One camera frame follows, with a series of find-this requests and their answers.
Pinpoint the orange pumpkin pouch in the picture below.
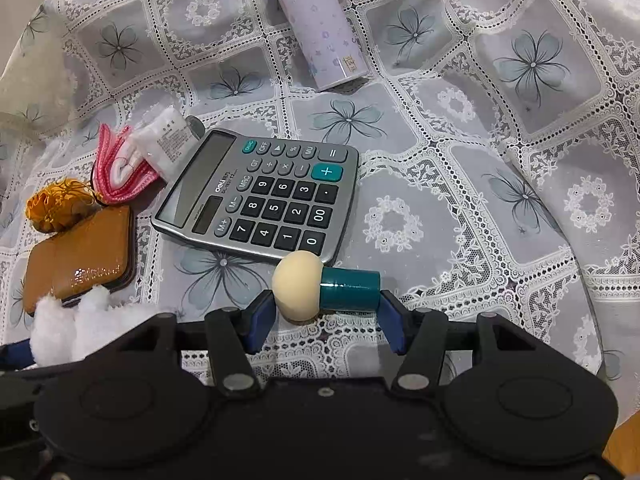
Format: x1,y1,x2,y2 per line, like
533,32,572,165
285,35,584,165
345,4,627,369
25,178,98,233

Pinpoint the grey desk calculator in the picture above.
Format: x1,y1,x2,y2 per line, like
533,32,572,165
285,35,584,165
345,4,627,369
152,129,359,264

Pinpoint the brown leather wallet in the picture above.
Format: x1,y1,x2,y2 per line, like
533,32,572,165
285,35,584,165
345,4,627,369
23,205,137,315

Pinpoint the purple water bottle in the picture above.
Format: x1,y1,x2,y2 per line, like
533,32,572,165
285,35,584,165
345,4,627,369
278,0,368,91

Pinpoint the floral lace cloth cover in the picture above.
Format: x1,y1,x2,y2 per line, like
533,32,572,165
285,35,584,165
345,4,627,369
1,0,639,419

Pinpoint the teal and cream mushroom stamp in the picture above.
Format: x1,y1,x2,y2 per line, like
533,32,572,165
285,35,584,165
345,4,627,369
271,250,381,323

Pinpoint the white fluffy plush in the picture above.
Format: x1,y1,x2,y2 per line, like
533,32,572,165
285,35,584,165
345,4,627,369
29,285,160,367

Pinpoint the pink and white cloth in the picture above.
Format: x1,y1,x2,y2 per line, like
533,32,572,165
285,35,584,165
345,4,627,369
91,124,160,206

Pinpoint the small white tube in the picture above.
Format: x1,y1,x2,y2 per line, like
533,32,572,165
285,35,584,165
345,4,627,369
131,103,201,182

